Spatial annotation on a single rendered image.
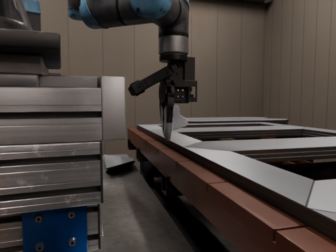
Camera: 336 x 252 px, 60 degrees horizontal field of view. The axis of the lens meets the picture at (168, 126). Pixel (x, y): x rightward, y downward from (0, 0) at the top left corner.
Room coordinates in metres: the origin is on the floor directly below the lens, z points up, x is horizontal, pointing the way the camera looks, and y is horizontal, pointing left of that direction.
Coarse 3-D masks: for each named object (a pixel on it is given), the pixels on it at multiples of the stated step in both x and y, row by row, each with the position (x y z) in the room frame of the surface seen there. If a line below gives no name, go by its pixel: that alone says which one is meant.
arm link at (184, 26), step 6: (180, 0) 0.71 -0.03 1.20; (186, 0) 0.72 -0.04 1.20; (186, 6) 0.72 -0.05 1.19; (180, 12) 0.77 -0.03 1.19; (186, 12) 0.72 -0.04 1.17; (180, 18) 0.69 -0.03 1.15; (186, 18) 0.72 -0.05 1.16; (174, 24) 0.70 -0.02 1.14; (180, 24) 0.71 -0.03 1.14; (186, 24) 0.72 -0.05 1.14; (162, 30) 0.71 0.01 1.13; (168, 30) 0.70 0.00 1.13; (174, 30) 0.70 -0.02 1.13; (180, 30) 0.71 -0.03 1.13; (186, 30) 0.72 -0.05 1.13; (186, 36) 0.72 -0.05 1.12
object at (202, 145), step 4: (192, 144) 0.78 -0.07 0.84; (196, 144) 0.78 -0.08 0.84; (200, 144) 0.78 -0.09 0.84; (204, 144) 0.78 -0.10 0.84; (208, 144) 0.78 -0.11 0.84; (204, 148) 0.71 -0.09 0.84; (208, 148) 0.71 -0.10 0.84; (212, 148) 0.71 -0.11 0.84; (216, 148) 0.71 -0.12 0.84; (220, 148) 0.71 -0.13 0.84
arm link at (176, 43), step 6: (162, 36) 0.71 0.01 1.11; (168, 36) 0.70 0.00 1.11; (174, 36) 0.70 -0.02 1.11; (180, 36) 0.71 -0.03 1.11; (162, 42) 0.71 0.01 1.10; (168, 42) 0.70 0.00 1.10; (174, 42) 0.70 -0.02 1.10; (180, 42) 0.71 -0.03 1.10; (186, 42) 0.72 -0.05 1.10; (162, 48) 0.71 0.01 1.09; (168, 48) 0.70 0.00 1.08; (174, 48) 0.70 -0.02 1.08; (180, 48) 0.71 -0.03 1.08; (186, 48) 0.72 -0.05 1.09; (162, 54) 0.72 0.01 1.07; (186, 54) 0.74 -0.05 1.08
